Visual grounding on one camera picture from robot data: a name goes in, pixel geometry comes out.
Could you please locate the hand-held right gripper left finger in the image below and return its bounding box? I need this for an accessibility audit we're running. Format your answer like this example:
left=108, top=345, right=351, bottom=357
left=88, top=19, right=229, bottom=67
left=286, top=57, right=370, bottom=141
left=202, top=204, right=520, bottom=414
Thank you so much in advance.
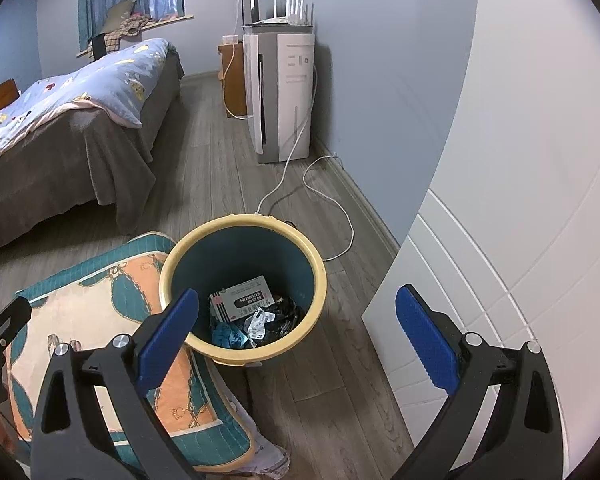
left=30, top=287, right=201, bottom=480

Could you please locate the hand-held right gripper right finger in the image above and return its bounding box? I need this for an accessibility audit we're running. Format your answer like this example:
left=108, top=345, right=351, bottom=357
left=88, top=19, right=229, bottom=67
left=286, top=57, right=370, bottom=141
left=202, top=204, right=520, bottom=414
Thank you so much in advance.
left=395, top=284, right=566, bottom=480

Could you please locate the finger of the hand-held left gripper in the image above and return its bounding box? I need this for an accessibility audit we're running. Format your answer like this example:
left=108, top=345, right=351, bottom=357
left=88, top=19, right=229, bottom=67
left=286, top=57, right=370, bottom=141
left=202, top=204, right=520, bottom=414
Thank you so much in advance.
left=0, top=296, right=32, bottom=358

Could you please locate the blue glove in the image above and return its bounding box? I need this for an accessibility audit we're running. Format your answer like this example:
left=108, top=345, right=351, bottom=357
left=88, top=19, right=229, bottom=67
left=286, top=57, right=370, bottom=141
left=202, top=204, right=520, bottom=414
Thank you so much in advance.
left=211, top=321, right=251, bottom=350

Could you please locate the white and pink medicine box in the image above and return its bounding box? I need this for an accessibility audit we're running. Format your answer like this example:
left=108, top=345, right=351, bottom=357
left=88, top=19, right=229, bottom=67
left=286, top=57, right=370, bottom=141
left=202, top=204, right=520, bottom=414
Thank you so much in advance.
left=209, top=275, right=277, bottom=323

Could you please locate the black and silver foil wrapper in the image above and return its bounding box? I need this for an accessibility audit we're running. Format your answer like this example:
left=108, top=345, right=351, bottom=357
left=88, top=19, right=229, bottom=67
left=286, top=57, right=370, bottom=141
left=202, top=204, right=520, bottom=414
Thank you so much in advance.
left=242, top=309, right=277, bottom=347

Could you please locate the teal bin with yellow rim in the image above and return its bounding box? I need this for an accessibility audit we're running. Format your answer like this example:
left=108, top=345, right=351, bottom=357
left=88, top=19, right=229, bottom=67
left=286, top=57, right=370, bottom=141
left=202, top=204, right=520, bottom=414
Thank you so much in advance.
left=158, top=214, right=328, bottom=366

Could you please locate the printed teal and orange mat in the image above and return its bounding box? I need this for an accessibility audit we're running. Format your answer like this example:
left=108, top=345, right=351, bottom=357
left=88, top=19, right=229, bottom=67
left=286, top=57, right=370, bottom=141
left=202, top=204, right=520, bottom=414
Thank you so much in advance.
left=4, top=231, right=258, bottom=473

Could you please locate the white panelled door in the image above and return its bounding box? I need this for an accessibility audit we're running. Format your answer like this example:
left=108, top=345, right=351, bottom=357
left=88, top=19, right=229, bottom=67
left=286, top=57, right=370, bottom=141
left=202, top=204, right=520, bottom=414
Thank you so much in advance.
left=361, top=0, right=600, bottom=480

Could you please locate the bed with grey cover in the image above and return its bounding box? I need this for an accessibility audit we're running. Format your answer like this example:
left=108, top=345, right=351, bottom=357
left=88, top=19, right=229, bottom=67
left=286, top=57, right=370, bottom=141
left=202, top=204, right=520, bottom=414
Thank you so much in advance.
left=0, top=37, right=186, bottom=253

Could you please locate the blue cartoon quilt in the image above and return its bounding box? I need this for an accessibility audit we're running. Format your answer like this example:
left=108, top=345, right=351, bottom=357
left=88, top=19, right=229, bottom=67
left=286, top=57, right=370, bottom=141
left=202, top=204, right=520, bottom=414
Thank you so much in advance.
left=0, top=37, right=177, bottom=178

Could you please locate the wooden cabinet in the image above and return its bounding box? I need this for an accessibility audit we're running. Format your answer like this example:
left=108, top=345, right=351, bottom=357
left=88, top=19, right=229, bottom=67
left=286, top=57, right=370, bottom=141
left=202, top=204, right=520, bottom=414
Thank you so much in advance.
left=217, top=42, right=251, bottom=118

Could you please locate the white air purifier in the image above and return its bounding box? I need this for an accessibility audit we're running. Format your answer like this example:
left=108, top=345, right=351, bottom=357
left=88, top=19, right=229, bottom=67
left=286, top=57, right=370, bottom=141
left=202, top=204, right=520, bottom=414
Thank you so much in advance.
left=242, top=25, right=316, bottom=166

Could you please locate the checked cloth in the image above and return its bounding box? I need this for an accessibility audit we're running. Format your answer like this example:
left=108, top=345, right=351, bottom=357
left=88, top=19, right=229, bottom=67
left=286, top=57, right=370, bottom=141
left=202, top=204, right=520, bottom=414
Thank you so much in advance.
left=102, top=14, right=153, bottom=53

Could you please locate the olive pillow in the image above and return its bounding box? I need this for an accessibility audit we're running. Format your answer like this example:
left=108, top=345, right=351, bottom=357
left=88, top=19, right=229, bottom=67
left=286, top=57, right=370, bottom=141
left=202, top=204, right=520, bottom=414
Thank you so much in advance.
left=102, top=0, right=136, bottom=33

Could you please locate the white router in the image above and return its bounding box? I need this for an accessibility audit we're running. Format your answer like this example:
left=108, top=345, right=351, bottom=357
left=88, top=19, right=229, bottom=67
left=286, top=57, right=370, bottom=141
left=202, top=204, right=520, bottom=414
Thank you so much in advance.
left=243, top=0, right=315, bottom=28

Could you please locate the looped white floor cable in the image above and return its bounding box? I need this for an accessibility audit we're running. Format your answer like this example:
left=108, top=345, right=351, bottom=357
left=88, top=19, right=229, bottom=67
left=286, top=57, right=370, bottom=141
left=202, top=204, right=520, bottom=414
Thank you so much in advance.
left=302, top=152, right=356, bottom=263

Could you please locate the white purifier cable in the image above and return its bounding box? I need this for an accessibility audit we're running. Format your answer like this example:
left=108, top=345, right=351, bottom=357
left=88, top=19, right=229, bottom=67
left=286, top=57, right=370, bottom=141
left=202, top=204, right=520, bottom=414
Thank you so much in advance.
left=255, top=60, right=318, bottom=218

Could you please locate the cream cable at cabinet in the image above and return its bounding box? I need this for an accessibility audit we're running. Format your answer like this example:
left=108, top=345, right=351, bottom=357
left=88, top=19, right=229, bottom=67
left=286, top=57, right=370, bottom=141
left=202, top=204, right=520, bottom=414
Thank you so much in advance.
left=222, top=42, right=251, bottom=121

